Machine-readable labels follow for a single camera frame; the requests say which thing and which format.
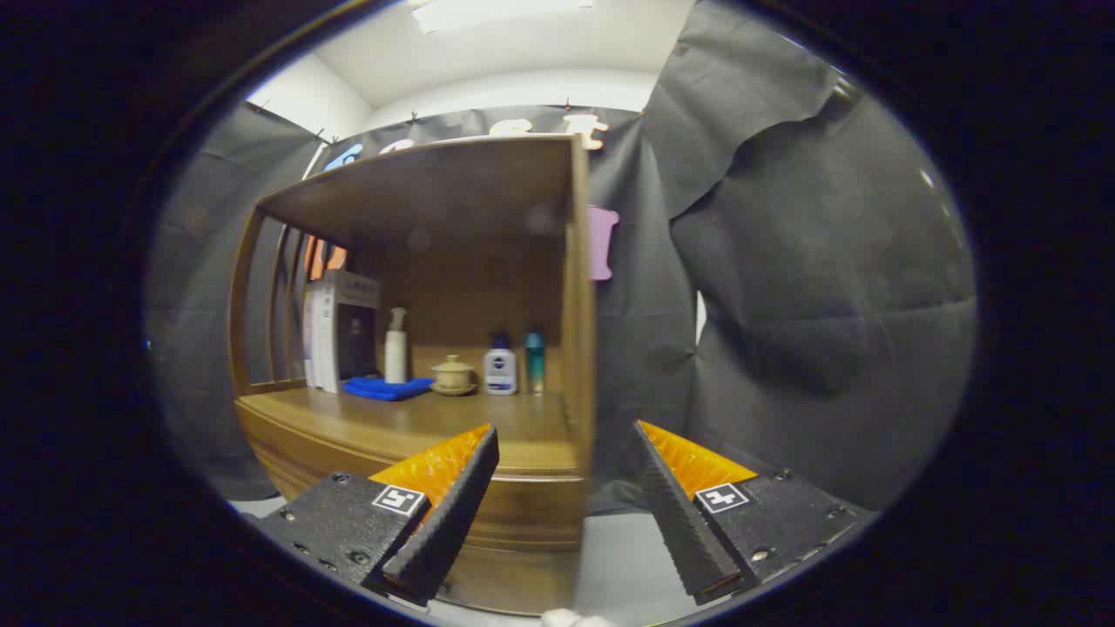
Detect blue cloth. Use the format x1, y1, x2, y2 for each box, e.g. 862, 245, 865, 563
341, 376, 435, 402

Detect teal bottle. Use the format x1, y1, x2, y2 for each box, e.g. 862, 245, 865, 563
524, 329, 546, 394

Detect wooden cabinet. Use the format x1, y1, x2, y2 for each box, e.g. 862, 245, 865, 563
228, 133, 598, 616

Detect ceiling light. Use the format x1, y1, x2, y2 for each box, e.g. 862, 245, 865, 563
411, 0, 595, 34

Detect pale purple book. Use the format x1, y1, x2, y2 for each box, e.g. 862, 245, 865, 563
302, 287, 316, 388

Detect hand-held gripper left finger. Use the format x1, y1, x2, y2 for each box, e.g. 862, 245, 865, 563
248, 424, 501, 608

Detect white pump bottle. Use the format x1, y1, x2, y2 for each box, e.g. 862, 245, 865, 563
384, 307, 409, 385

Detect beige lidded teacup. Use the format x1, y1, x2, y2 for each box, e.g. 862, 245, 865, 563
431, 354, 478, 397

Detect black backdrop cloth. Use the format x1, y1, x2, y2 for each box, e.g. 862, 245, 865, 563
148, 0, 976, 515

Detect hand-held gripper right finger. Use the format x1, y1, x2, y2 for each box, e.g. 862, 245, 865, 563
633, 421, 876, 606

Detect white lotion bottle blue cap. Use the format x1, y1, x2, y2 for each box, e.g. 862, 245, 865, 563
483, 333, 518, 396

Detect white rounded object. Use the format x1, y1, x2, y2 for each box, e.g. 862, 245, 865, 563
540, 608, 616, 627

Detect wooden countertop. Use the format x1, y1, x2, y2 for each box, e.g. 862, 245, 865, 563
237, 385, 581, 475

